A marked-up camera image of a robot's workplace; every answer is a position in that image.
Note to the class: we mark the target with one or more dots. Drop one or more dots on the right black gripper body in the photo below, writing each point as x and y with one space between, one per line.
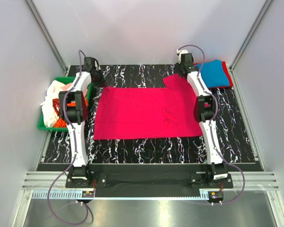
179 66

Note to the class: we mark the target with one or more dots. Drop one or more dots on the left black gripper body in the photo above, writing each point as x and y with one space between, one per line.
98 81

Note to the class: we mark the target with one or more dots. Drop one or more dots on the magenta t shirt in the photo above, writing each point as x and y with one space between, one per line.
147 113

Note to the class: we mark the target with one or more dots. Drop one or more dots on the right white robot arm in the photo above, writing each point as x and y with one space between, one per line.
206 108

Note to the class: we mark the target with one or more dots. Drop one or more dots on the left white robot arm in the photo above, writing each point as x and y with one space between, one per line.
74 112

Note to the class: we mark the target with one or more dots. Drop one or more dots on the folded red t shirt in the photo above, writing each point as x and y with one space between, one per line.
227 73

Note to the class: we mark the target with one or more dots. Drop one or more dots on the light pink t shirt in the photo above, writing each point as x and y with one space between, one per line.
67 86

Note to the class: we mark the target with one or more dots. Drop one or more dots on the dark red patterned garment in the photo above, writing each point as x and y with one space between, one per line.
56 106

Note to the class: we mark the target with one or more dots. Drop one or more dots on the orange t shirt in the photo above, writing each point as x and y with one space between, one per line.
60 123

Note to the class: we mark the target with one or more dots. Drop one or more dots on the white t shirt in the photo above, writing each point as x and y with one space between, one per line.
49 115

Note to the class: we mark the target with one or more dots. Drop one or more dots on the green plastic bin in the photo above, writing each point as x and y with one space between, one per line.
41 126

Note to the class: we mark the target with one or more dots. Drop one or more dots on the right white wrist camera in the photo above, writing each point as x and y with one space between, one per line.
180 54

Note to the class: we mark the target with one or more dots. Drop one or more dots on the aluminium frame rail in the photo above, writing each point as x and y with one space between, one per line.
253 180

